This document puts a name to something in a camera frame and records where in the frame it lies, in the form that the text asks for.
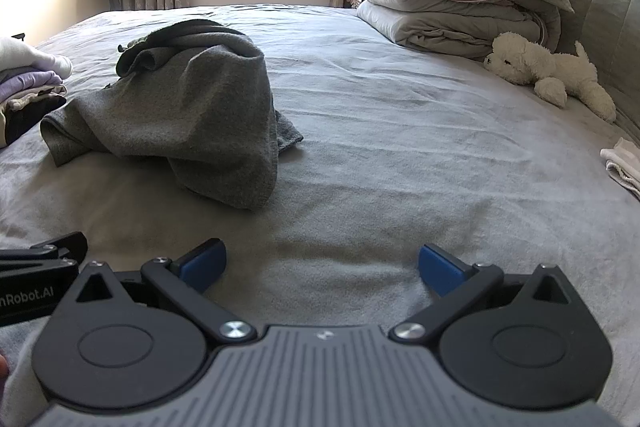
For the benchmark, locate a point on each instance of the grey top with ruffled collar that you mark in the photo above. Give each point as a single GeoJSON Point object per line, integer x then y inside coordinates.
{"type": "Point", "coordinates": [200, 107]}

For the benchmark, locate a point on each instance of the folded thin white shirt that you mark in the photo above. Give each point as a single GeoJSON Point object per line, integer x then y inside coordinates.
{"type": "Point", "coordinates": [625, 167]}

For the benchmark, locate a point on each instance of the folded purple garment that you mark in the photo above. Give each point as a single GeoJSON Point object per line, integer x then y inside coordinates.
{"type": "Point", "coordinates": [30, 82]}

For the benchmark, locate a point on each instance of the folded beige garment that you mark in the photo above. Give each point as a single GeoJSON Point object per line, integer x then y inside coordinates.
{"type": "Point", "coordinates": [30, 99]}

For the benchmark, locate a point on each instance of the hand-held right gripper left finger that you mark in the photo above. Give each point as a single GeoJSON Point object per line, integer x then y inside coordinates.
{"type": "Point", "coordinates": [202, 264]}

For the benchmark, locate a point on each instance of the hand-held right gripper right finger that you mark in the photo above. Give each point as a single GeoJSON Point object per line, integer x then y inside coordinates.
{"type": "Point", "coordinates": [440, 269]}

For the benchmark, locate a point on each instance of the bed with grey sheet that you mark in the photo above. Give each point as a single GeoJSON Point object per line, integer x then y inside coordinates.
{"type": "Point", "coordinates": [400, 132]}

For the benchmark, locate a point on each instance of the white plush dog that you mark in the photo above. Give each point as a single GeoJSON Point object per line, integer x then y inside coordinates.
{"type": "Point", "coordinates": [550, 67]}

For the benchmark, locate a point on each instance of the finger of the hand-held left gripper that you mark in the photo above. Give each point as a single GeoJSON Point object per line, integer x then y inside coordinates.
{"type": "Point", "coordinates": [60, 247]}

